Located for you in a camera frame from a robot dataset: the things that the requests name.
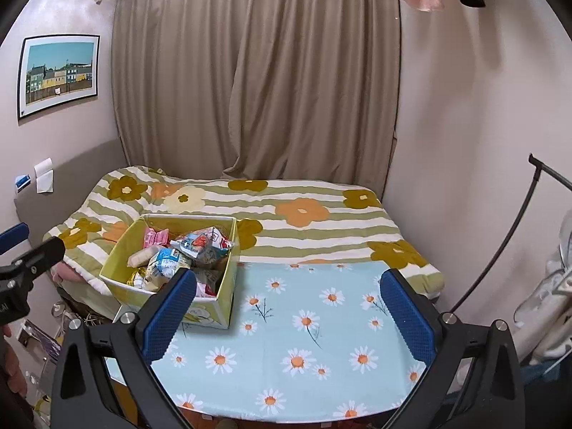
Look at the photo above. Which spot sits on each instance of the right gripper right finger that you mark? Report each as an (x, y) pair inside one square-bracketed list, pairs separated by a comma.
[(429, 341)]

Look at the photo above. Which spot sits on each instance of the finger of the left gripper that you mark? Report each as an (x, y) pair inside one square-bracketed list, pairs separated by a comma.
[(36, 261), (13, 237)]

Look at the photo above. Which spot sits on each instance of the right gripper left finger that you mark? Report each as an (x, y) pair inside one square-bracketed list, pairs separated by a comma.
[(140, 338)]

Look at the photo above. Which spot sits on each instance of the left hand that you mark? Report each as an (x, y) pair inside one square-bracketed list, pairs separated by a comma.
[(15, 379)]

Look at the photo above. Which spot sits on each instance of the yellow gold snack bag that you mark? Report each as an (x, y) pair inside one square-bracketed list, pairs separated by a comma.
[(137, 278)]

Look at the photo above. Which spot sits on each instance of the small pink snack pack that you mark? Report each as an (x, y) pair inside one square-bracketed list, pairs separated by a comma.
[(153, 237)]

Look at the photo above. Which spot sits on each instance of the blue red snack bag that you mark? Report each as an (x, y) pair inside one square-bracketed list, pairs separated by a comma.
[(204, 247)]

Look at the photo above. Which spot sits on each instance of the blue daisy tablecloth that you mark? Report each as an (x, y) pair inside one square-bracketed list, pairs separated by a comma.
[(306, 343)]

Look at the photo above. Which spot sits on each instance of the framed houses picture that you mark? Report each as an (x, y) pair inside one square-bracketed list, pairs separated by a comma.
[(56, 70)]

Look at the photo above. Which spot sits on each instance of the striped floral bed blanket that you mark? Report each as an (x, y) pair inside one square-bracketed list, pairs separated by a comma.
[(283, 221)]

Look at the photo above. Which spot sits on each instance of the beige curtain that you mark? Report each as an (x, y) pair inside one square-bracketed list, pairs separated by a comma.
[(260, 89)]

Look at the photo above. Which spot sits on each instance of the blue wall sticker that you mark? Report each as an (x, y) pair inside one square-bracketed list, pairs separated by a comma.
[(21, 182)]

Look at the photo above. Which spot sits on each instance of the white wall papers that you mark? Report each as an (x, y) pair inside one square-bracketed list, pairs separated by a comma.
[(44, 176)]

